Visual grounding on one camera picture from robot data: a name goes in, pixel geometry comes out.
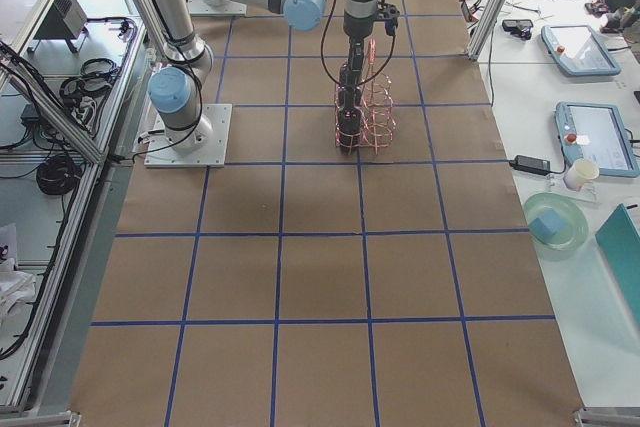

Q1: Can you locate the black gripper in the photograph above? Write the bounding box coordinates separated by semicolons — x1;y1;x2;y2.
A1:
343;0;400;72

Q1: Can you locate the dark wine bottle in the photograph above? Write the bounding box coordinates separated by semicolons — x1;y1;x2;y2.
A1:
337;62;359;104
337;87;362;153

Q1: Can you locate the copper wire wine basket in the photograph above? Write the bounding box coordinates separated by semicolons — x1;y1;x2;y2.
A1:
334;59;396;152

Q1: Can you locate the black handheld device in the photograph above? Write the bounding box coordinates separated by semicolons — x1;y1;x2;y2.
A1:
502;19;533;40

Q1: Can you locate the black power adapter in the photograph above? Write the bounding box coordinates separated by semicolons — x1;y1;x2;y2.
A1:
509;155;551;176

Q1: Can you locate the far blue teach pendant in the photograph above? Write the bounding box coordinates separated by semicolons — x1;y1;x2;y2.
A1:
540;25;621;77

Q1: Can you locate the blue teach pendant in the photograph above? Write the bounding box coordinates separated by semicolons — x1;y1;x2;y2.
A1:
540;25;621;77
554;102;639;178

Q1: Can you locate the brown paper table mat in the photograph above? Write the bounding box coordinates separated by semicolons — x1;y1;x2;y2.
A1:
71;0;581;426

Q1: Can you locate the near blue teach pendant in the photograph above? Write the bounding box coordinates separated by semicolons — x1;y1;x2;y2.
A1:
554;102;639;178

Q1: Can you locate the white paper cup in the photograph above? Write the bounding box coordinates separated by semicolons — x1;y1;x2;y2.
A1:
563;158;600;191

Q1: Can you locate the blue foam cube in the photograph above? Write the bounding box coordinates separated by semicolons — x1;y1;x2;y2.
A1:
528;208;569;245

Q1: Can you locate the green translucent plate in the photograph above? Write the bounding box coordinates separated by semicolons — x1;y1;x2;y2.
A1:
523;193;589;260

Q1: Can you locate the grey control box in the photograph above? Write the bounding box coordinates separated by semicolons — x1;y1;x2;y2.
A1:
27;0;88;53

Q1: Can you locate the teal board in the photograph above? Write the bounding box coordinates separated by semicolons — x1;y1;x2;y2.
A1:
595;204;639;323

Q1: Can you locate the coiled black cable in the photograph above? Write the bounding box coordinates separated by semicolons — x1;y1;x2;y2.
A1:
35;152;81;197

